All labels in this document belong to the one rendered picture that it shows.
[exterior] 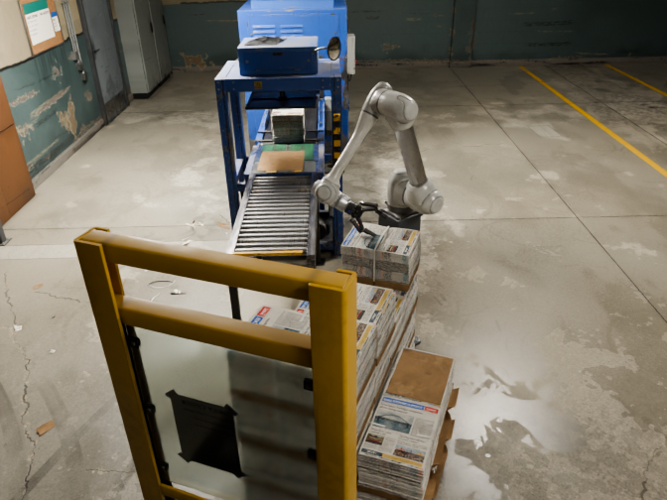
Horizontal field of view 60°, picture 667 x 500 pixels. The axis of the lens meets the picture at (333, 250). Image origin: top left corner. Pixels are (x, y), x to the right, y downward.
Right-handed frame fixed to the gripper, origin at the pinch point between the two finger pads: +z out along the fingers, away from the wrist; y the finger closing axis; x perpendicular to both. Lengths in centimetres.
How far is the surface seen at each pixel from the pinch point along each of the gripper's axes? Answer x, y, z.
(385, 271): 13.5, 13.7, 15.6
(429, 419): 76, 26, 66
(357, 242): 9.2, 10.4, -5.0
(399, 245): 5.5, 0.5, 14.5
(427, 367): 43, 30, 58
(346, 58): -367, 58, -133
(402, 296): 17.6, 18.5, 30.0
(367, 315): 72, -1, 17
